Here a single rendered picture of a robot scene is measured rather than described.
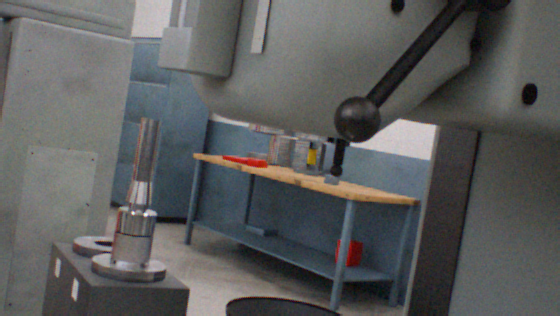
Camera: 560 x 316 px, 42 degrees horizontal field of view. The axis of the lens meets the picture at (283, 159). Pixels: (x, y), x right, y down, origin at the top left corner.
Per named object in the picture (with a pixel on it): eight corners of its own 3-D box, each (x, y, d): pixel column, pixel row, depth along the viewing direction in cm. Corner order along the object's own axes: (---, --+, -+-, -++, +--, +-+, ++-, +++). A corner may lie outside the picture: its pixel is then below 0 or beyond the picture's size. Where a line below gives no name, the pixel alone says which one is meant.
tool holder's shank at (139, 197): (121, 206, 88) (135, 116, 87) (146, 208, 90) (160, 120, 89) (128, 211, 85) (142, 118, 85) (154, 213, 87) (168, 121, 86)
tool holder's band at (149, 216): (112, 212, 88) (113, 204, 88) (149, 216, 91) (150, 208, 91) (122, 220, 84) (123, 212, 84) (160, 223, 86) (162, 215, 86)
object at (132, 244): (105, 256, 89) (112, 212, 88) (143, 259, 91) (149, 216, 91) (115, 266, 85) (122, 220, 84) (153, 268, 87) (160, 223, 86)
